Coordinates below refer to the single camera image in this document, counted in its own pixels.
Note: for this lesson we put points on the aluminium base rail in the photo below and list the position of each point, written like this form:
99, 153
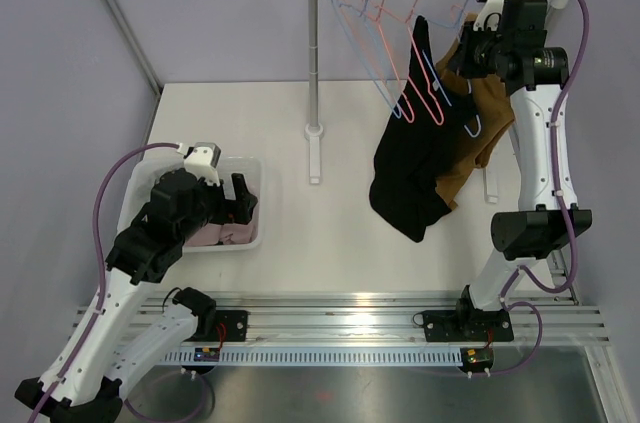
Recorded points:
390, 319

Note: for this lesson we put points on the brown tank top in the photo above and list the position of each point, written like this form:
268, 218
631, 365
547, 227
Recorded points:
496, 116

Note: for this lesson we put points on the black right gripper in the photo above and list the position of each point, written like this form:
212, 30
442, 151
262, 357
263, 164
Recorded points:
459, 62

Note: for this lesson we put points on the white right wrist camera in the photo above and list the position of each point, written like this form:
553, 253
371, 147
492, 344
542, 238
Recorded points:
489, 16

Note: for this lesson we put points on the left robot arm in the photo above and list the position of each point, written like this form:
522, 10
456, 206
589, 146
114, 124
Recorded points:
91, 378

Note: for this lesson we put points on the white slotted cable duct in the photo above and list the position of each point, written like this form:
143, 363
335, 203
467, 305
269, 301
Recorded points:
316, 357

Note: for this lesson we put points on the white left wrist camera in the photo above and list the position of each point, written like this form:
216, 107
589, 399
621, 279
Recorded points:
202, 160

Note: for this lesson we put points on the black tank top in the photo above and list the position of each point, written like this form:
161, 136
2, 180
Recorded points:
410, 156

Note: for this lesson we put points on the blue hanger of mauve top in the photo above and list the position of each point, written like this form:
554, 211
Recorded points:
365, 53

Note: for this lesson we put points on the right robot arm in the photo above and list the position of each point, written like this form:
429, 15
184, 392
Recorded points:
508, 39

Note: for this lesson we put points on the mauve pink tank top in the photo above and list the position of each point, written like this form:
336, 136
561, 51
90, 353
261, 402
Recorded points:
231, 232

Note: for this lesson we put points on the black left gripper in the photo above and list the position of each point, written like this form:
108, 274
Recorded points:
237, 210

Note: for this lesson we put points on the pink hanger of green top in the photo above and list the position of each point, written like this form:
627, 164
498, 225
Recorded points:
385, 43

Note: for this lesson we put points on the clear plastic basket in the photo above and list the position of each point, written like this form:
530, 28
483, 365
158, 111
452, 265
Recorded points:
148, 171

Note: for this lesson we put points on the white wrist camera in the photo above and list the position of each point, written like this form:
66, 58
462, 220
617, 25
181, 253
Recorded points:
202, 160
489, 16

